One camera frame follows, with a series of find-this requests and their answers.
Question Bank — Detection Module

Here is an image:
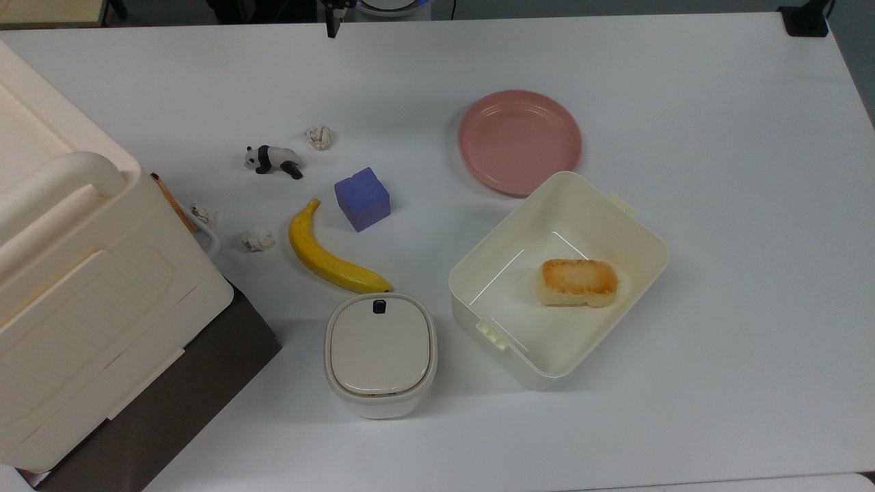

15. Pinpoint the purple cube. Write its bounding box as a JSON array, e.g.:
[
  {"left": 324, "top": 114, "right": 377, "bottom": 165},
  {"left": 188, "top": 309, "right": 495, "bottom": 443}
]
[{"left": 334, "top": 167, "right": 392, "bottom": 233}]

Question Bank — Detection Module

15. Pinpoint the large cream storage box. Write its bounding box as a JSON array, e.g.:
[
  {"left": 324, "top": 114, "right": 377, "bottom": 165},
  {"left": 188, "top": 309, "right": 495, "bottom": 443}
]
[{"left": 0, "top": 40, "right": 235, "bottom": 474}]

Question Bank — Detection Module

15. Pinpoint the beige desk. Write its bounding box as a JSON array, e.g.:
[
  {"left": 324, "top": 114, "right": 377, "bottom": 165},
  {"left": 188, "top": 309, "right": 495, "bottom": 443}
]
[{"left": 0, "top": 0, "right": 109, "bottom": 28}]

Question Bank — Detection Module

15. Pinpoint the small cream lidded bin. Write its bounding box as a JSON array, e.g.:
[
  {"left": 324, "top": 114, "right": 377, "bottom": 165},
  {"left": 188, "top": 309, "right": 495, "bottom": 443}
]
[{"left": 324, "top": 292, "right": 439, "bottom": 420}]

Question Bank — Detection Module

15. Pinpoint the black table clamp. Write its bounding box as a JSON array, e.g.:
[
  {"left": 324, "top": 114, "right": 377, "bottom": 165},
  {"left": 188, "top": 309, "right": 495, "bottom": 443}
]
[{"left": 778, "top": 0, "right": 832, "bottom": 38}]

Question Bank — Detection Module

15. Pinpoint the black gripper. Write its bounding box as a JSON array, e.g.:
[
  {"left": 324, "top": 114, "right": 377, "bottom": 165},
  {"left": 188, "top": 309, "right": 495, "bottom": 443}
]
[{"left": 320, "top": 0, "right": 358, "bottom": 39}]

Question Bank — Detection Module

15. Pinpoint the cream open plastic container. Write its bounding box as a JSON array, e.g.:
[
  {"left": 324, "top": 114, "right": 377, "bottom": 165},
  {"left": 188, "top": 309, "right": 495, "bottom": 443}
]
[{"left": 448, "top": 171, "right": 671, "bottom": 392}]

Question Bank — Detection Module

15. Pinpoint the yellow banana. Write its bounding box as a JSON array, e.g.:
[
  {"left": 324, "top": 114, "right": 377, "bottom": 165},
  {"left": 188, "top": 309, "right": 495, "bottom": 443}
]
[{"left": 288, "top": 199, "right": 394, "bottom": 295}]

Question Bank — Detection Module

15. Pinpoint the white drawer handle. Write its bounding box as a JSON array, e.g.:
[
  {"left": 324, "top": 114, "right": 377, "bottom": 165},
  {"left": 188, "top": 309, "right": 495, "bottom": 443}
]
[{"left": 188, "top": 208, "right": 221, "bottom": 259}]

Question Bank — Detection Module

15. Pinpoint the pink plate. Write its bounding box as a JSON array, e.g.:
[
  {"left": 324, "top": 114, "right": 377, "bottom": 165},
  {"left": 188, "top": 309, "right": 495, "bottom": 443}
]
[{"left": 458, "top": 90, "right": 583, "bottom": 197}]

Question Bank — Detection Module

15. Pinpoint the panda figurine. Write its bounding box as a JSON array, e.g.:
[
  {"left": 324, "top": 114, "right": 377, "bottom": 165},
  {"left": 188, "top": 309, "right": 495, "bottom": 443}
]
[{"left": 245, "top": 144, "right": 304, "bottom": 180}]

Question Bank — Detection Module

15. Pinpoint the toasted bread piece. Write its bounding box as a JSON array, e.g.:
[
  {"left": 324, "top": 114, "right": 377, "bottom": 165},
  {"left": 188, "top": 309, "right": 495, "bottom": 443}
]
[{"left": 539, "top": 258, "right": 619, "bottom": 308}]

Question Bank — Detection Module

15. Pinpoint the dark wooden drawer box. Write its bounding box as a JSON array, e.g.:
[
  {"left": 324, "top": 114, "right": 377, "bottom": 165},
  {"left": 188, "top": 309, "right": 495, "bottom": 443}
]
[{"left": 14, "top": 284, "right": 282, "bottom": 492}]

